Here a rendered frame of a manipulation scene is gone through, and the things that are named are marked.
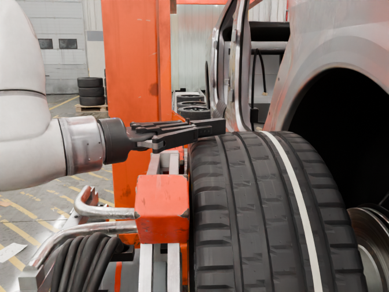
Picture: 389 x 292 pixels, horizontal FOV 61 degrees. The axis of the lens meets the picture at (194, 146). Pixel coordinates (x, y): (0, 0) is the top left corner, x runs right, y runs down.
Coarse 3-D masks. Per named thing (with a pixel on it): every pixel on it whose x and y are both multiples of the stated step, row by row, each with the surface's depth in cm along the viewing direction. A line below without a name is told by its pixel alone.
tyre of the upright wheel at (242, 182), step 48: (192, 144) 63; (240, 144) 62; (288, 144) 62; (192, 192) 54; (240, 192) 50; (288, 192) 51; (336, 192) 51; (240, 240) 46; (288, 240) 46; (336, 240) 46; (240, 288) 44; (288, 288) 43; (336, 288) 44
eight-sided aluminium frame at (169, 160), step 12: (156, 156) 72; (168, 156) 75; (156, 168) 65; (168, 168) 76; (144, 252) 50; (168, 252) 50; (144, 264) 49; (168, 264) 50; (144, 276) 49; (168, 276) 49; (144, 288) 48; (168, 288) 48
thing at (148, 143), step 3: (144, 141) 52; (147, 141) 52; (150, 141) 52; (162, 141) 52; (138, 144) 53; (141, 144) 53; (144, 144) 52; (147, 144) 52; (150, 144) 52; (153, 144) 51; (156, 144) 51; (159, 144) 52; (162, 144) 52; (147, 147) 52; (150, 147) 52; (153, 147) 52; (156, 147) 51; (159, 147) 52
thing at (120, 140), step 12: (108, 120) 52; (120, 120) 53; (108, 132) 51; (120, 132) 51; (132, 132) 55; (108, 144) 50; (120, 144) 51; (132, 144) 52; (108, 156) 51; (120, 156) 52
